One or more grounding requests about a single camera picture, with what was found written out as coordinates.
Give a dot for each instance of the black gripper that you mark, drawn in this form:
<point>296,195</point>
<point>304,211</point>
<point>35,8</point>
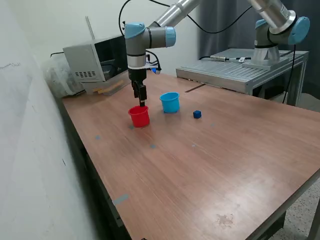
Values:
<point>137,75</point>

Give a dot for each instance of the blue cube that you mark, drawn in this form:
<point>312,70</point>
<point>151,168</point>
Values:
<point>197,114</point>

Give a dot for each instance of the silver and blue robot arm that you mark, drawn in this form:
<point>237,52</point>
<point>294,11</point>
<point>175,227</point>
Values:
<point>136,42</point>

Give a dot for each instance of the grey metal robot base table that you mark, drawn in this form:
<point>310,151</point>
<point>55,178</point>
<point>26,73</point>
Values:
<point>225,72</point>

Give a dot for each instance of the red plastic bin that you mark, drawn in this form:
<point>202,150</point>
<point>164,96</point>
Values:
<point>139,120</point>

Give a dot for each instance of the blue plastic bin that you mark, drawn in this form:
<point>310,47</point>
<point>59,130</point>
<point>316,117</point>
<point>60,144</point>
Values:
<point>170,105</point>

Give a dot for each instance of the clear plastic stand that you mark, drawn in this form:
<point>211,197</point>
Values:
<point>117,82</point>

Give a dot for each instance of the wooden stick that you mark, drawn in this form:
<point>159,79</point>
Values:
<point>107,90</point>
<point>110,86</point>

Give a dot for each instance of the brown tape strip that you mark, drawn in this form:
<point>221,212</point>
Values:
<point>195,88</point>

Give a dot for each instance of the silver microwave oven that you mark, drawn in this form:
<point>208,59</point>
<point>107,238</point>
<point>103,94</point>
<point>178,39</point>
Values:
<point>82,60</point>

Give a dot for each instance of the thin metal rod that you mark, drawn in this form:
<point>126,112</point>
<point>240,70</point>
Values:
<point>90,27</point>

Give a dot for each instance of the crumpled clear plastic bag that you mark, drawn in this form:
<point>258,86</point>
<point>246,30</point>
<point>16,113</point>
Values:
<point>57,77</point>

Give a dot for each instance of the long blue tape strip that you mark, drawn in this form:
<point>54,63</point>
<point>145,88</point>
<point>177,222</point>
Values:
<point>120,199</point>

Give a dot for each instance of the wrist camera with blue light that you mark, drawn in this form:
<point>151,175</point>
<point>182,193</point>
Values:
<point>156,70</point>

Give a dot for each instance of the black camera mount knob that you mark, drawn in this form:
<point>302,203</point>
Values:
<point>123,25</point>

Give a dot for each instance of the small metal table bracket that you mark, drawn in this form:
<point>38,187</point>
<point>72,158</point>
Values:
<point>119,222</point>

